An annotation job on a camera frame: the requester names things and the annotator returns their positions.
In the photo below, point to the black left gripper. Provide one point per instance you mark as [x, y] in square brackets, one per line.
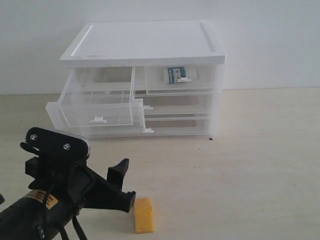
[64, 188]

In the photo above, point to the yellow sponge block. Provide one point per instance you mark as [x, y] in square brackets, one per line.
[143, 216]

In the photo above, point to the white blue labelled bottle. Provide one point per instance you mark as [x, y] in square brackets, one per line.
[177, 75]

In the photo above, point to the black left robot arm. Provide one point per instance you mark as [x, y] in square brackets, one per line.
[20, 222]

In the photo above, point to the clear bottom wide drawer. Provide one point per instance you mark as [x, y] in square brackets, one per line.
[159, 127]

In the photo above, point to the clear wide drawer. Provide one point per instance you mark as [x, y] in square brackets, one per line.
[158, 105]
[159, 127]

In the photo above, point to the clear middle wide drawer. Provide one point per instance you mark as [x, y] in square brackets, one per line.
[158, 105]

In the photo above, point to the white plastic drawer cabinet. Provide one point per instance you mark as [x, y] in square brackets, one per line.
[151, 44]

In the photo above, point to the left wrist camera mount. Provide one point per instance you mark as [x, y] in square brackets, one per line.
[55, 145]

